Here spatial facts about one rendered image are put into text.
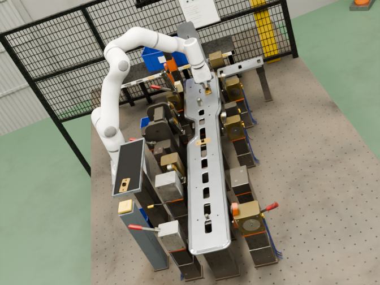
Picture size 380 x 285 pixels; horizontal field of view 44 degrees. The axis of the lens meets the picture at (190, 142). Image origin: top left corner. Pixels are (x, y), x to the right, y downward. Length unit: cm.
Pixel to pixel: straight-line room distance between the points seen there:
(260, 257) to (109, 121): 109
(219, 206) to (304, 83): 133
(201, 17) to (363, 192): 156
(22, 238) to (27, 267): 35
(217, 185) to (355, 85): 229
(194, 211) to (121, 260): 59
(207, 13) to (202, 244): 170
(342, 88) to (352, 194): 193
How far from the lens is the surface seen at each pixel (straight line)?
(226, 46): 321
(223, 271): 226
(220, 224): 210
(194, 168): 239
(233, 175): 224
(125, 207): 215
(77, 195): 431
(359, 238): 231
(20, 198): 471
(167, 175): 226
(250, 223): 204
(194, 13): 325
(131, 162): 236
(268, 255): 223
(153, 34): 258
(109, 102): 263
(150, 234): 229
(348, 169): 259
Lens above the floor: 256
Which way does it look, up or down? 38 degrees down
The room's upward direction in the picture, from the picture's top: 24 degrees counter-clockwise
